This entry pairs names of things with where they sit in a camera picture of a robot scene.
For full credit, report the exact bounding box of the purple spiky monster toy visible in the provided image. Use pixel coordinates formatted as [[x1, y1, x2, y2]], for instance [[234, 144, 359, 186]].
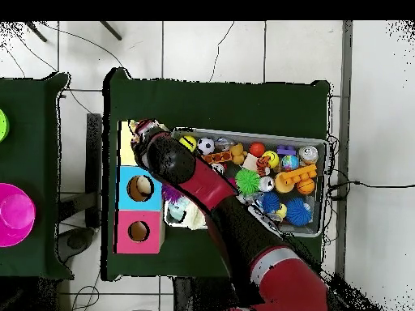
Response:
[[161, 183, 184, 205]]

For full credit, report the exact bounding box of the mint waffle cloth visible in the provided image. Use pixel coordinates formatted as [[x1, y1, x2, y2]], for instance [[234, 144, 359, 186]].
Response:
[[166, 195, 192, 223]]

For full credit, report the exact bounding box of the wooden box with three holes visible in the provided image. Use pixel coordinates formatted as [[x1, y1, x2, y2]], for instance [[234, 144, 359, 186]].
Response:
[[113, 121, 166, 255]]

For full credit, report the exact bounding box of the shallow clear mesh bin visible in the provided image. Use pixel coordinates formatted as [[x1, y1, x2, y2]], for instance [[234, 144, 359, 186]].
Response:
[[163, 126, 328, 238]]

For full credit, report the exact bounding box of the plain yellow ball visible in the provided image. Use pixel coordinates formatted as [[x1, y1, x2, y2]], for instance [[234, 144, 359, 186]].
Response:
[[178, 134, 198, 152]]

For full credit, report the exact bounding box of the black and white soccer ball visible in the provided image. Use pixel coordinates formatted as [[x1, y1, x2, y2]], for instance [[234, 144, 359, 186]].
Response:
[[196, 137, 216, 156]]

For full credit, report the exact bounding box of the dark green tablecloth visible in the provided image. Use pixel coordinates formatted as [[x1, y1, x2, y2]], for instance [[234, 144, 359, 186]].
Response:
[[101, 66, 332, 282], [0, 72, 75, 280]]

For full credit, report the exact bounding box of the black tripod leg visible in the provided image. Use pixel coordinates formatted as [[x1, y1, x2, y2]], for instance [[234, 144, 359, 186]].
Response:
[[99, 20, 123, 41], [24, 20, 48, 43]]

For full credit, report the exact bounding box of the yellow smiley face ball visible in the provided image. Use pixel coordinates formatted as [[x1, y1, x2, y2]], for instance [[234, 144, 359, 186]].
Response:
[[261, 150, 280, 169]]

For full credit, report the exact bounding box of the green plastic bowl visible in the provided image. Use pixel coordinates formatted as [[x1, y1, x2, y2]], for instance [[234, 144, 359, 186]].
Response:
[[0, 108, 11, 143]]

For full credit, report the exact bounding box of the blue globe ball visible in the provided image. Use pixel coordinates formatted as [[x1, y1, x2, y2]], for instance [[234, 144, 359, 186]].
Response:
[[280, 154, 300, 172]]

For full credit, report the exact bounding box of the long orange plastic brick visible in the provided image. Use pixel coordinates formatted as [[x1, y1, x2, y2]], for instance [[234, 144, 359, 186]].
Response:
[[276, 164, 318, 187]]

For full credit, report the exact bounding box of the crushed silver drink can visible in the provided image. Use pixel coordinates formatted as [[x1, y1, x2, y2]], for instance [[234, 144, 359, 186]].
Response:
[[297, 145, 319, 165]]

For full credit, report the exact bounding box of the pink plastic bowl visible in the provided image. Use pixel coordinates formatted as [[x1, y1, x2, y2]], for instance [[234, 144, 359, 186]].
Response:
[[0, 182, 36, 248]]

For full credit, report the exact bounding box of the orange basketball toy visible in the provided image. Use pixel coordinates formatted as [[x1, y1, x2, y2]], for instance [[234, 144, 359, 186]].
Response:
[[297, 178, 316, 196]]

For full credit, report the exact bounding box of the blue spiky rubber ball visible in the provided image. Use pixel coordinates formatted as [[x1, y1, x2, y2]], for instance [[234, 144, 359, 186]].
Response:
[[285, 197, 314, 227]]

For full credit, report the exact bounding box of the black power cable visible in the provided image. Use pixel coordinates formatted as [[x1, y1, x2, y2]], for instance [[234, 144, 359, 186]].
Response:
[[325, 180, 415, 200]]

